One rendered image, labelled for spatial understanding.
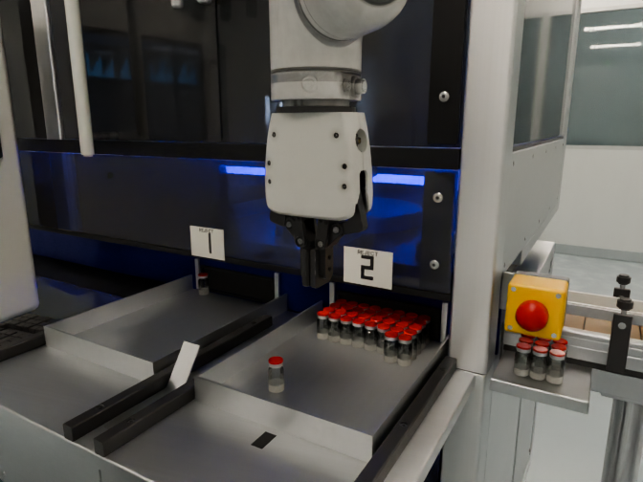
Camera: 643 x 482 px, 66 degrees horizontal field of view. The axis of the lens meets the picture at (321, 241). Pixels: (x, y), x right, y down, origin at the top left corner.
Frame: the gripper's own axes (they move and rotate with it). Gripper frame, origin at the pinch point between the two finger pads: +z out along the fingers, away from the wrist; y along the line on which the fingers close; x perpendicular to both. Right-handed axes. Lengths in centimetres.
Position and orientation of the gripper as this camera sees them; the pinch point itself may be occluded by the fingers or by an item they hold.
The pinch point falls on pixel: (317, 265)
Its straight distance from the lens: 50.2
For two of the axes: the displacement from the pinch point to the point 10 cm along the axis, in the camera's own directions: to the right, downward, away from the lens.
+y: -8.6, -1.1, 4.9
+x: -5.0, 2.0, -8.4
